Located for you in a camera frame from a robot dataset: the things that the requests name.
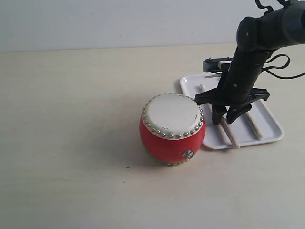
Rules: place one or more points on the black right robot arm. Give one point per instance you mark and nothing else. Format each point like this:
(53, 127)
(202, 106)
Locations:
(257, 39)

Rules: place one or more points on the small red drum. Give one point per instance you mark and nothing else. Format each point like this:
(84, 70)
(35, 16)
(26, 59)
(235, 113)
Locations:
(172, 128)

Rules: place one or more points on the white plastic tray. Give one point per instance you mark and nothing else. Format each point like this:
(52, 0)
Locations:
(268, 125)

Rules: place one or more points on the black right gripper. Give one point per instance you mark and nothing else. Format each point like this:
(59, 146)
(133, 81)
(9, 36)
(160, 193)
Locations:
(235, 90)

